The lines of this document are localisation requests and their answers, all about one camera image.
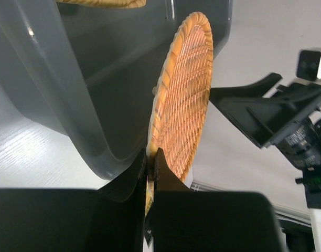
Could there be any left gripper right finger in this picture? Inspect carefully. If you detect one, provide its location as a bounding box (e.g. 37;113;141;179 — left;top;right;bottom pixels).
152;149;286;251

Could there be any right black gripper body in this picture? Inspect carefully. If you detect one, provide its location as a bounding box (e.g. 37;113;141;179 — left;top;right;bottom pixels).
262;82;321;207

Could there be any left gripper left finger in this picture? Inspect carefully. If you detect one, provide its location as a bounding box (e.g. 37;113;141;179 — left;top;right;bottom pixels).
0;150;146;251

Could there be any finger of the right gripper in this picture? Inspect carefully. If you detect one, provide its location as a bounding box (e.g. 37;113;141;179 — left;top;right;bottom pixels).
210;73;282;148

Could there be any round orange woven dish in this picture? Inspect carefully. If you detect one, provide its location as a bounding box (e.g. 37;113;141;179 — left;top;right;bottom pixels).
144;12;214;217

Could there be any rounded square woven dish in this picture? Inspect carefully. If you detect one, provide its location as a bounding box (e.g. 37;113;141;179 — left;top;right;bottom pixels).
57;0;146;9

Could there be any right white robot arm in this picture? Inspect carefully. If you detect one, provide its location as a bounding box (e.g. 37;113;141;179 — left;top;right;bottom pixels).
209;73;321;251

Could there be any grey plastic bin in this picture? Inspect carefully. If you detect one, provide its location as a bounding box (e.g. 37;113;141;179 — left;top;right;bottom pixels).
0;1;232;180

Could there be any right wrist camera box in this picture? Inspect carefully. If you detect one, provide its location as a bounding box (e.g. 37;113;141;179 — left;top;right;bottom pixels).
296;48;321;82

